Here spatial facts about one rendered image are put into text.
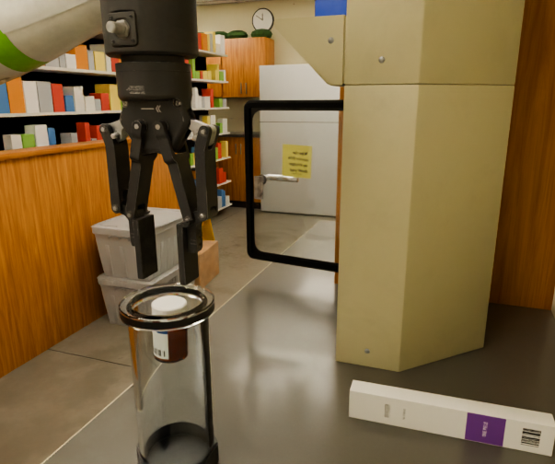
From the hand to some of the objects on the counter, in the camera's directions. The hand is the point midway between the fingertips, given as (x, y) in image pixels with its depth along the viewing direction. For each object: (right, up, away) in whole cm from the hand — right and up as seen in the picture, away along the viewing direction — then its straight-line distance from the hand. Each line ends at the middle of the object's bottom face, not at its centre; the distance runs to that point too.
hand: (167, 251), depth 54 cm
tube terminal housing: (+40, -18, +42) cm, 60 cm away
